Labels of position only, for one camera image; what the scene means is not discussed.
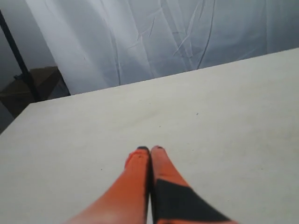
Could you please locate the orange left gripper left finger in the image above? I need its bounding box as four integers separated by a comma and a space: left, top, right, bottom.
66, 147, 150, 224

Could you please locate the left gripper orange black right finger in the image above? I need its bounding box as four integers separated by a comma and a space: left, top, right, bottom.
150, 146, 237, 224

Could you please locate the brown cardboard box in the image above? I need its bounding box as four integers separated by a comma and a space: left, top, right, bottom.
0, 66, 70, 118

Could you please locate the white backdrop curtain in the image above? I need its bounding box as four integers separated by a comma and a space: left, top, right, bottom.
0, 0, 299, 96

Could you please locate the black stand pole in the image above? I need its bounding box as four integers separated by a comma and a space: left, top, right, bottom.
0, 12, 42, 102

